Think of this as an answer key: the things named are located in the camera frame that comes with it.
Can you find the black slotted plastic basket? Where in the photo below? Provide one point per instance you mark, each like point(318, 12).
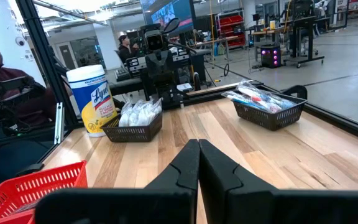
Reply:
point(272, 119)
point(132, 133)

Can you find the red slotted plastic basket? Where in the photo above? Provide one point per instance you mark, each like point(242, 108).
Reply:
point(11, 217)
point(42, 183)

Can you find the purple-lit computer tower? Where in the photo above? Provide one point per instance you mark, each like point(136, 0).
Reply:
point(270, 56)

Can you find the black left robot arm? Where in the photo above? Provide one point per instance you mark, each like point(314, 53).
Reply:
point(163, 87)

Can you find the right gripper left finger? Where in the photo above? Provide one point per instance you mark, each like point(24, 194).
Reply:
point(135, 205)

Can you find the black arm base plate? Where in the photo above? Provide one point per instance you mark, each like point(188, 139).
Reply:
point(176, 99)

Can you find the black frame hook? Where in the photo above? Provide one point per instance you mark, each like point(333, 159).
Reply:
point(300, 90)

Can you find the black workstation stand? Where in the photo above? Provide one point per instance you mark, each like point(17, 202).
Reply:
point(301, 31)

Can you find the red toothbrush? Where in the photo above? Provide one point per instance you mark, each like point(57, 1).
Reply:
point(258, 99)

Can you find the white dome security camera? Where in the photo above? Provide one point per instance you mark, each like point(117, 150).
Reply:
point(20, 41)

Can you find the black computer keyboard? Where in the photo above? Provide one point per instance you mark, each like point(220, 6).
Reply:
point(122, 74)

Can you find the silver aluminium bar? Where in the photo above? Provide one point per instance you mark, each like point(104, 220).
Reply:
point(59, 124)

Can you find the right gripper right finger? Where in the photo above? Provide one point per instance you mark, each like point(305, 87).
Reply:
point(244, 202)

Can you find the computer monitor blue screen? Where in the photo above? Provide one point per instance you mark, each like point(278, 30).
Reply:
point(179, 12)

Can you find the red storage shelving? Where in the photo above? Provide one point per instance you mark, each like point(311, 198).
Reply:
point(232, 28)

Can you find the disinfecting wipes canister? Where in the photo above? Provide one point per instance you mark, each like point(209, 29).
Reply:
point(92, 99)

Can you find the black office desk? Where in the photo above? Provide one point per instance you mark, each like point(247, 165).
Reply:
point(126, 85)

